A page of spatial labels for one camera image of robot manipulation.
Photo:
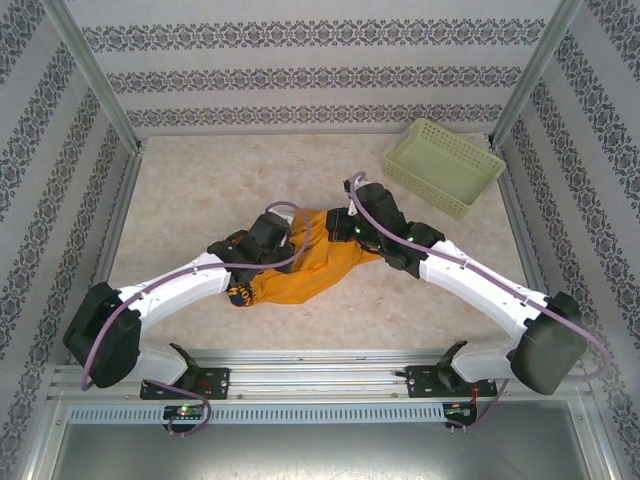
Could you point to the orange t-shirt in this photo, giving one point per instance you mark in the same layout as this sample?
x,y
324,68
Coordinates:
x,y
310,270

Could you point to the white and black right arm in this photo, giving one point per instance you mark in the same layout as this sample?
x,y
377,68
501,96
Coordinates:
x,y
475,282

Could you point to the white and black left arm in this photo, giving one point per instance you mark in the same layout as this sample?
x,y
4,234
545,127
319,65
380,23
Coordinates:
x,y
175,287

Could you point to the pale green plastic basket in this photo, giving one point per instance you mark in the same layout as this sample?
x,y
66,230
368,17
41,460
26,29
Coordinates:
x,y
440,170

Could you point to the small circuit board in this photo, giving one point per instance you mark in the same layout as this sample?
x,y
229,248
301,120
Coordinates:
x,y
460,410
185,412

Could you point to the steel bottom panel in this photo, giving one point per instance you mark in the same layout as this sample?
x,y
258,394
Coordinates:
x,y
320,455

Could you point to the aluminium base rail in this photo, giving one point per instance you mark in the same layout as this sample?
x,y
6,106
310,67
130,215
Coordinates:
x,y
320,380

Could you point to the aluminium frame post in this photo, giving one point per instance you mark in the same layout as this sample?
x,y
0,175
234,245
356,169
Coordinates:
x,y
95,75
535,75

